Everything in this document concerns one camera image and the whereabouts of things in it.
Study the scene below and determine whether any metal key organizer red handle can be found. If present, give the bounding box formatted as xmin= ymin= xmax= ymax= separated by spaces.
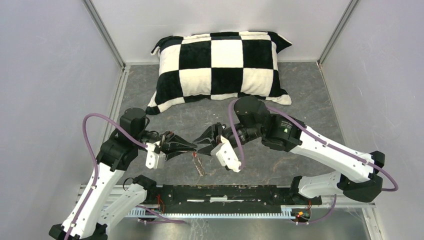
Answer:
xmin=192 ymin=152 xmax=206 ymax=177

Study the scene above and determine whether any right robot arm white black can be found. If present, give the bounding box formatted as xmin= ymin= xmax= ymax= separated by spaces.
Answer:
xmin=194 ymin=96 xmax=385 ymax=204

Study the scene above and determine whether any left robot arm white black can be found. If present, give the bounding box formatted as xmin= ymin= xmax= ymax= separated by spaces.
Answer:
xmin=49 ymin=108 xmax=197 ymax=240

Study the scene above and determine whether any black white checkered pillow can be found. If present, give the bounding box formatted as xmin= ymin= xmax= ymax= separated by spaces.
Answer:
xmin=146 ymin=31 xmax=292 ymax=115

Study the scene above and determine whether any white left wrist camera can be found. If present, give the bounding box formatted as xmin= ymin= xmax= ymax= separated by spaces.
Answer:
xmin=145 ymin=141 xmax=166 ymax=169

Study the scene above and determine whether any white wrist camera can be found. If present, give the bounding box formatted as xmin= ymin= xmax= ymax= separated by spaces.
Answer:
xmin=145 ymin=141 xmax=166 ymax=169
xmin=210 ymin=136 xmax=242 ymax=173

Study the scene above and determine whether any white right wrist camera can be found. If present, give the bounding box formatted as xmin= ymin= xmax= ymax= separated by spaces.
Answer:
xmin=210 ymin=136 xmax=242 ymax=173

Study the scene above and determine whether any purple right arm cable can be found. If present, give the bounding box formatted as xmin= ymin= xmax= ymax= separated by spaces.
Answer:
xmin=228 ymin=99 xmax=399 ymax=225

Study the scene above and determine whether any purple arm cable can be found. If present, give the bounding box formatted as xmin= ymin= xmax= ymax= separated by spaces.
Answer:
xmin=63 ymin=113 xmax=188 ymax=240
xmin=228 ymin=99 xmax=399 ymax=225

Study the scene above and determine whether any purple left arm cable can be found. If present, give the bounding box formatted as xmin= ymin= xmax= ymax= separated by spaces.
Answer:
xmin=63 ymin=113 xmax=188 ymax=240

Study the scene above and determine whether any white slotted cable duct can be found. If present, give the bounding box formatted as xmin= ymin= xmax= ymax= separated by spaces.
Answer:
xmin=124 ymin=207 xmax=295 ymax=220

